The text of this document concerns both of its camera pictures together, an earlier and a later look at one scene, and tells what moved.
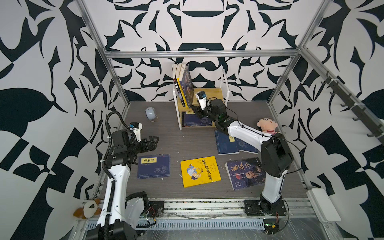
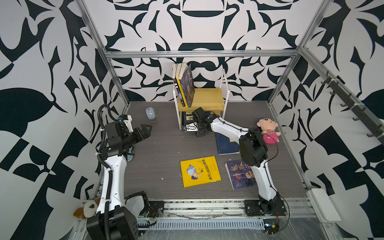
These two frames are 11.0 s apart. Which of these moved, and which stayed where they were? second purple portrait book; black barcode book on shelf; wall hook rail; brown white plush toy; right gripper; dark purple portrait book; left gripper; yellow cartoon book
Moved: left gripper; right gripper
Stayed: wall hook rail; yellow cartoon book; brown white plush toy; dark purple portrait book; second purple portrait book; black barcode book on shelf
